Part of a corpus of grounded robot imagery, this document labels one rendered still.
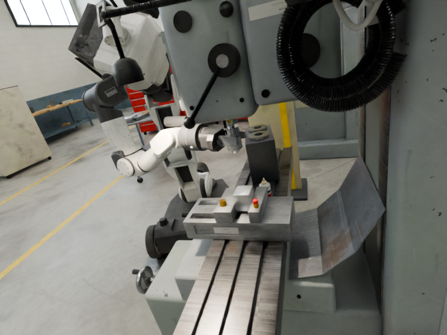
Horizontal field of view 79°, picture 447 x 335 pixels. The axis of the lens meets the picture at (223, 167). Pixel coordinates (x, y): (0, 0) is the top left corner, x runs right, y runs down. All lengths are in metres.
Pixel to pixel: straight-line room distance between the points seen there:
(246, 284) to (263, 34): 0.60
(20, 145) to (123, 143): 5.79
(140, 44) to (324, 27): 0.72
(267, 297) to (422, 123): 0.49
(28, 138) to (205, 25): 6.41
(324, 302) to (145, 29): 1.09
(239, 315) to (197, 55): 0.61
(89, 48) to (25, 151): 5.76
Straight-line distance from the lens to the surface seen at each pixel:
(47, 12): 11.43
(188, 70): 0.69
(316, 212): 1.07
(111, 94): 1.11
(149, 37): 1.16
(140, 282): 1.32
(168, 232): 1.64
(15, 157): 6.80
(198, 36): 0.68
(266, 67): 0.63
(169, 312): 1.16
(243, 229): 0.87
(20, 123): 6.89
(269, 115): 2.57
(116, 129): 1.11
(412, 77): 0.55
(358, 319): 0.98
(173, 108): 1.44
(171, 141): 0.90
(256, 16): 0.63
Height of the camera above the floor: 1.49
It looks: 24 degrees down
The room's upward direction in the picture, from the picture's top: 13 degrees counter-clockwise
